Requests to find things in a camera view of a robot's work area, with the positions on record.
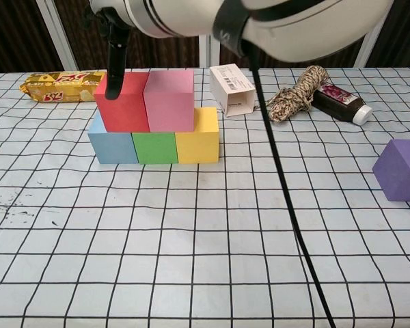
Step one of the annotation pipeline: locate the yellow foam cube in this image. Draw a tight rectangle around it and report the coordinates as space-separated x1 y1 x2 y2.
174 107 220 164

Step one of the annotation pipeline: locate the green foam cube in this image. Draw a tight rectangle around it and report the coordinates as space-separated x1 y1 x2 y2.
131 131 178 165

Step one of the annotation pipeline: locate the pink foam cube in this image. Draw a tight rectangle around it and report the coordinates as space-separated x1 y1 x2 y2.
142 69 195 133

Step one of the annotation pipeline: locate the light blue foam cube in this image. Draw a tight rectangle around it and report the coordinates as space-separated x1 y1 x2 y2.
87 111 139 165

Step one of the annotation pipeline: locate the red foam cube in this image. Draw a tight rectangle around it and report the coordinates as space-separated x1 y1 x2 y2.
94 71 150 133

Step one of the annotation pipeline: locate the purple foam cube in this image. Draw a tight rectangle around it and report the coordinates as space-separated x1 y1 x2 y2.
372 138 410 202

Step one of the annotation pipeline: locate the white carton box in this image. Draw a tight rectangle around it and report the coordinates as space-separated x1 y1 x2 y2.
209 63 256 118

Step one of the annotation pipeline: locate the white black checkered tablecloth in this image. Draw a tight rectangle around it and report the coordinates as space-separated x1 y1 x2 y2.
0 66 410 328

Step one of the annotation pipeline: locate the dark brown ribbed panel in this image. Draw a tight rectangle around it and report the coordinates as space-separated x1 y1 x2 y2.
365 0 410 68
219 36 366 68
53 0 201 71
0 0 61 73

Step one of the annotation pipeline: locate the dark juice bottle white cap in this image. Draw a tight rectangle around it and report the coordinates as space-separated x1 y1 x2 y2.
312 81 373 126

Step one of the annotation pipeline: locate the gold snack package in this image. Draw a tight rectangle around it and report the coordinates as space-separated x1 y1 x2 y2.
19 70 107 104

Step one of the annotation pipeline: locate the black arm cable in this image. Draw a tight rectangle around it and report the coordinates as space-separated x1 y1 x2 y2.
241 39 338 328

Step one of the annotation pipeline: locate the white partition frame post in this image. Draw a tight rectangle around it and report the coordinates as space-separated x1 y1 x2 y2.
354 13 387 68
197 32 222 68
36 0 77 72

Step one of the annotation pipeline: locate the beige twine rope bundle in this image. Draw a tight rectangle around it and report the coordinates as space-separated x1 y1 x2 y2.
266 65 330 123

